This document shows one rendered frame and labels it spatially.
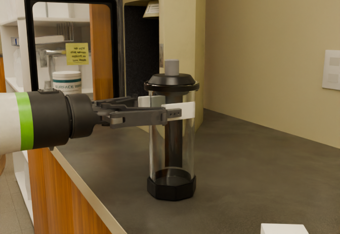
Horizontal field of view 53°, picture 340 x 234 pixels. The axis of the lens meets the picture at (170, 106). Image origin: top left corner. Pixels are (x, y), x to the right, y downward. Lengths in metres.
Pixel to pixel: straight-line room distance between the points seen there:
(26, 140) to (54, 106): 0.06
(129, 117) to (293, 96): 0.75
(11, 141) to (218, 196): 0.40
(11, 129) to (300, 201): 0.54
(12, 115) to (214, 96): 1.10
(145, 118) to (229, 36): 0.91
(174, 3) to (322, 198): 0.64
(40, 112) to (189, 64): 0.61
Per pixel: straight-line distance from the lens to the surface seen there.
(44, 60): 1.21
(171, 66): 0.64
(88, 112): 0.56
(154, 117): 0.56
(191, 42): 1.05
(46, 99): 0.55
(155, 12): 1.10
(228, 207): 0.67
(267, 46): 1.27
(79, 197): 0.99
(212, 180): 0.78
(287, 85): 1.22
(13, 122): 0.53
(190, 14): 1.05
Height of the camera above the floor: 1.26
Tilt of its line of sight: 12 degrees down
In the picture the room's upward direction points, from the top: straight up
